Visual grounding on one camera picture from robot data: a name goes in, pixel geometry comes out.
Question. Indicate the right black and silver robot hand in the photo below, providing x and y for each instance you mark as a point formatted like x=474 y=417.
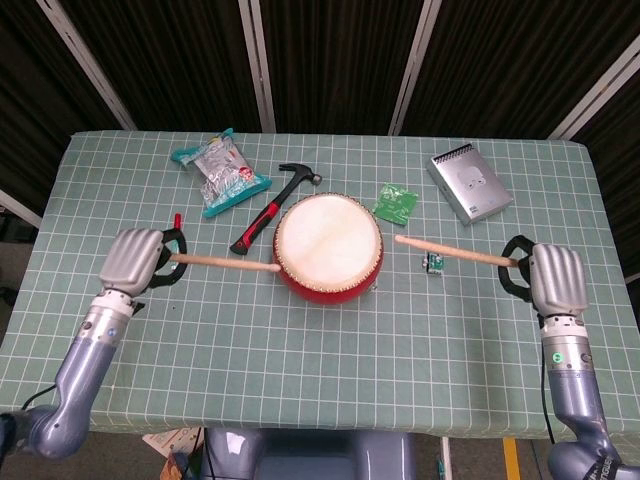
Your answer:
x=557 y=280

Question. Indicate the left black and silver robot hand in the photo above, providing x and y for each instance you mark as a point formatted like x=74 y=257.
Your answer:
x=130 y=260

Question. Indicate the wooden drumstick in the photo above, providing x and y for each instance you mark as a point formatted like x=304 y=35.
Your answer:
x=225 y=262
x=450 y=251

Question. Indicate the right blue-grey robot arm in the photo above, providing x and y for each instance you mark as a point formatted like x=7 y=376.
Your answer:
x=575 y=395

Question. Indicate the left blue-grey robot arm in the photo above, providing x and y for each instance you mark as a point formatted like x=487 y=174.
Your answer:
x=85 y=365

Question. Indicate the red drum with white skin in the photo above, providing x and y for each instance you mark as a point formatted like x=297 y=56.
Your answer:
x=327 y=245

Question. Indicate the green checked tablecloth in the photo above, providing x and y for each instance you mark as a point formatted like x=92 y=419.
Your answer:
x=320 y=380

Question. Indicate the red white marker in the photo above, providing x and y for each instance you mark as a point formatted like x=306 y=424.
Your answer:
x=177 y=221

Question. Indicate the small green circuit board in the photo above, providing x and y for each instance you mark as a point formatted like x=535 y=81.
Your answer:
x=434 y=267

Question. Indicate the teal snack bag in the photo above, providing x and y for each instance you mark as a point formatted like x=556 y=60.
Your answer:
x=225 y=175

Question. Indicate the red and black claw hammer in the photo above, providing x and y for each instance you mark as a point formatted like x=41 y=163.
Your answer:
x=260 y=222

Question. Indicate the green foil sachet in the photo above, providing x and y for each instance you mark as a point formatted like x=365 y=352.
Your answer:
x=395 y=204

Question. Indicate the printed cardboard box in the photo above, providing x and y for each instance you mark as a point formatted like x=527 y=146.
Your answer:
x=172 y=447

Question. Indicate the white table leg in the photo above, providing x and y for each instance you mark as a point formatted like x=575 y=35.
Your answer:
x=446 y=460

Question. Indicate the blue-grey robot torso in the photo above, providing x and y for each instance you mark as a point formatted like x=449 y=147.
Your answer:
x=310 y=457

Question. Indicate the white partition frame post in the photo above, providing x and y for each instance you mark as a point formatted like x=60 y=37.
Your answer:
x=415 y=65
x=595 y=90
x=17 y=207
x=90 y=65
x=257 y=65

